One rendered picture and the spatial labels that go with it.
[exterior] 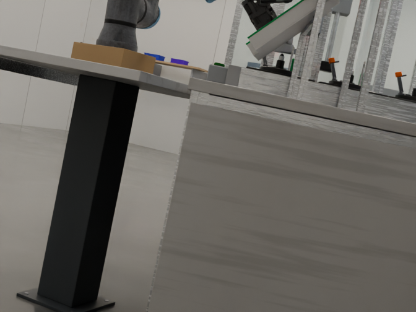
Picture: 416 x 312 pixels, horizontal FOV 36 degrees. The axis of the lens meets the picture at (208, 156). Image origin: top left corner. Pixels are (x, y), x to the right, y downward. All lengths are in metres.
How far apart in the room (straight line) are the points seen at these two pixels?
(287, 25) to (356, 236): 0.63
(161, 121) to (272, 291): 10.12
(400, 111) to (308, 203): 0.73
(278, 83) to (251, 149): 0.62
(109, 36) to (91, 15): 9.90
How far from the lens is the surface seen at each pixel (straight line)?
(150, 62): 2.38
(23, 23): 10.84
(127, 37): 2.30
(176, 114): 11.52
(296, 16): 1.85
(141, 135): 11.85
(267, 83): 2.15
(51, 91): 11.55
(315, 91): 2.17
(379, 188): 1.62
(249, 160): 1.57
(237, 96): 1.56
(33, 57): 1.98
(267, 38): 1.85
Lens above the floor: 0.77
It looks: 3 degrees down
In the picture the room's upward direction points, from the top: 12 degrees clockwise
